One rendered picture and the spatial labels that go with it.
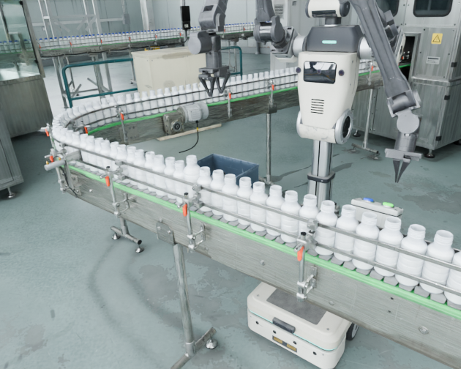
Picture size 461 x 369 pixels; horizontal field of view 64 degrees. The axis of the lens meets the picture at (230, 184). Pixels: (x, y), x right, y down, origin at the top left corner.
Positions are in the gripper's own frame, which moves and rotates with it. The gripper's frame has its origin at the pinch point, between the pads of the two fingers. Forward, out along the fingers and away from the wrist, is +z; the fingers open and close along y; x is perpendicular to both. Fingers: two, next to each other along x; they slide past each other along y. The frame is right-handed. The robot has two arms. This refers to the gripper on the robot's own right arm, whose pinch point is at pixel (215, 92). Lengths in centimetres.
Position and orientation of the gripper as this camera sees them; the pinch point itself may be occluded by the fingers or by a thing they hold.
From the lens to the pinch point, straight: 139.9
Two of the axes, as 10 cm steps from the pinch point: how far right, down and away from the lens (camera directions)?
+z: 0.4, 9.1, 4.2
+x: 8.0, 2.3, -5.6
